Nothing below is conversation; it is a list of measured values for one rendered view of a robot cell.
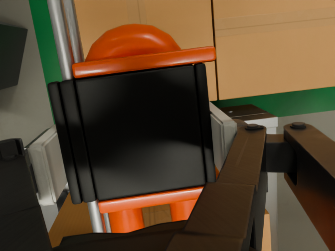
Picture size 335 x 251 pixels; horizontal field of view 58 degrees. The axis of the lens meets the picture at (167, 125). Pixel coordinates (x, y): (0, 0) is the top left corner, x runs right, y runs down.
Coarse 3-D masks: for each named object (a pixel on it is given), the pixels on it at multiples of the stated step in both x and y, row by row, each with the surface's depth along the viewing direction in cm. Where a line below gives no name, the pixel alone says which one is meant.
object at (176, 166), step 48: (192, 48) 15; (96, 96) 15; (144, 96) 16; (192, 96) 16; (96, 144) 16; (144, 144) 16; (192, 144) 16; (96, 192) 17; (144, 192) 17; (192, 192) 17
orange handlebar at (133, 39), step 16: (112, 32) 17; (128, 32) 16; (144, 32) 16; (160, 32) 17; (96, 48) 17; (112, 48) 16; (128, 48) 16; (144, 48) 17; (160, 48) 17; (176, 48) 17; (176, 208) 19; (192, 208) 19; (112, 224) 19; (128, 224) 19
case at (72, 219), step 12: (216, 168) 74; (72, 204) 65; (84, 204) 65; (168, 204) 60; (60, 216) 61; (72, 216) 60; (84, 216) 60; (144, 216) 57; (156, 216) 56; (168, 216) 56; (264, 216) 52; (60, 228) 57; (72, 228) 56; (84, 228) 56; (264, 228) 53; (60, 240) 53; (264, 240) 54
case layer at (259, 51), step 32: (96, 0) 79; (128, 0) 80; (160, 0) 81; (192, 0) 81; (224, 0) 82; (256, 0) 83; (288, 0) 83; (320, 0) 84; (96, 32) 81; (192, 32) 83; (224, 32) 84; (256, 32) 85; (288, 32) 85; (320, 32) 86; (224, 64) 86; (256, 64) 87; (288, 64) 88; (320, 64) 88; (224, 96) 88
